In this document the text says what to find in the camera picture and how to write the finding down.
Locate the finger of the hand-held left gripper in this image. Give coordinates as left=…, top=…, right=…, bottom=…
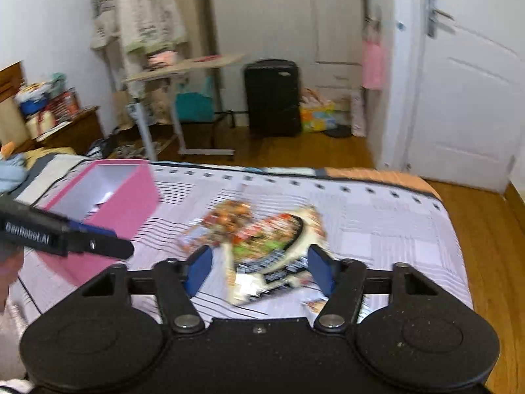
left=68, top=221, right=135, bottom=260

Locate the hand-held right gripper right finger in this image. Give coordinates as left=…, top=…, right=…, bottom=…
left=307, top=244, right=468, bottom=333

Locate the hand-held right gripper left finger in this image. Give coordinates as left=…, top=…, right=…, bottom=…
left=45, top=245, right=214, bottom=334

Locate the large noodle bag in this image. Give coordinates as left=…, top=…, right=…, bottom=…
left=223, top=205, right=329, bottom=306

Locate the pink cardboard box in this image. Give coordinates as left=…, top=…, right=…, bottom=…
left=31, top=159, right=160, bottom=288

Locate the light blue cloth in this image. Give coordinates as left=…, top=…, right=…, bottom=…
left=0, top=154, right=29, bottom=193

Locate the clear coated peanut packet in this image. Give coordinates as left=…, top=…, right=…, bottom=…
left=178, top=199, right=255, bottom=255

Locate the striped bed sheet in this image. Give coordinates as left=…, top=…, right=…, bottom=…
left=0, top=160, right=474, bottom=378

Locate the cream bag with red ribbon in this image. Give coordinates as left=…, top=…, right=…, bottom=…
left=25, top=109, right=56, bottom=138

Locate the wooden nightstand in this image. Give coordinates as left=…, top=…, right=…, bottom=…
left=37, top=106, right=105, bottom=157

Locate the white fleece garment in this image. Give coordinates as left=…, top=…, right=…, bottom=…
left=0, top=291, right=33, bottom=394

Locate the red patterned box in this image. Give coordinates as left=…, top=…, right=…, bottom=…
left=51, top=88, right=80, bottom=118

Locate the wooden headboard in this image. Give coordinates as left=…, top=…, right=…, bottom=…
left=0, top=61, right=27, bottom=144

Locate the colourful gift bag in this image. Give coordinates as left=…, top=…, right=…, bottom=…
left=299, top=88, right=337, bottom=133

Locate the white paper bag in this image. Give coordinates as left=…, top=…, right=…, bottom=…
left=350, top=90, right=367, bottom=137

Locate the teal shopping bag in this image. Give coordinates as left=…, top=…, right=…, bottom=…
left=176, top=78, right=216, bottom=123

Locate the black suitcase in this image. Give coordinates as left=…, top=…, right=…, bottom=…
left=244, top=59, right=302, bottom=137

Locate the pink tissue box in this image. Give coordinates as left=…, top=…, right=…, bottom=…
left=148, top=50, right=179, bottom=67

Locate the rolling wooden side table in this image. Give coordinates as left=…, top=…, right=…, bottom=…
left=125, top=53, right=247, bottom=161

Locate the cream tote bag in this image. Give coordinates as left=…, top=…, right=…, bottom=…
left=90, top=0, right=121, bottom=50

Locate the pink hanging bag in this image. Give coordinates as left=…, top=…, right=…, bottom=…
left=362, top=25, right=386, bottom=90

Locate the white door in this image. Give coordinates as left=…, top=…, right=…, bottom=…
left=404, top=0, right=523, bottom=193

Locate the white wardrobe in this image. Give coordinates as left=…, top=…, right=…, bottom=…
left=205, top=0, right=366, bottom=91

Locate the silver door handle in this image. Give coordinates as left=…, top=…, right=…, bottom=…
left=426, top=0, right=455, bottom=38

